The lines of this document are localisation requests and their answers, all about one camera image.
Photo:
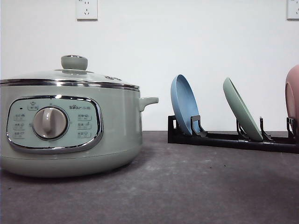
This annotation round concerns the glass steamer lid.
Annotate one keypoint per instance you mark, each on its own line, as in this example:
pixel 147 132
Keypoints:
pixel 74 72

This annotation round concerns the blue plate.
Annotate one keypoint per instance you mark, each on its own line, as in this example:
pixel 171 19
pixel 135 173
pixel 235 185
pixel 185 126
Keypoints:
pixel 185 101

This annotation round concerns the black dish rack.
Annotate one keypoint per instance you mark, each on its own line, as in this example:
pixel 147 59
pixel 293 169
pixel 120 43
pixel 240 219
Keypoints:
pixel 287 144

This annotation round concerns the white wall socket left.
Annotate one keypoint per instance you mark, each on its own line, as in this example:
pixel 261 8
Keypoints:
pixel 86 10

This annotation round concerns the white wall socket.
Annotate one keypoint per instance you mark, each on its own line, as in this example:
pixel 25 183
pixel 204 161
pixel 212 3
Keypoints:
pixel 293 10
pixel 86 10

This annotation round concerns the pink plate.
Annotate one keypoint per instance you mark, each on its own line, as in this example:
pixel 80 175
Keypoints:
pixel 292 94

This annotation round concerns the green electric steamer pot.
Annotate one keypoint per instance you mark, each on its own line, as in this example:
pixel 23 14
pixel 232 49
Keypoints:
pixel 61 131

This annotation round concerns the white wall socket right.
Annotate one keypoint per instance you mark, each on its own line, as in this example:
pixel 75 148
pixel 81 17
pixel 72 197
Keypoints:
pixel 293 10

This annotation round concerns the green plate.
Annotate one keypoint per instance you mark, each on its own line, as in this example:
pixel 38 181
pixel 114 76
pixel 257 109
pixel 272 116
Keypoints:
pixel 242 110

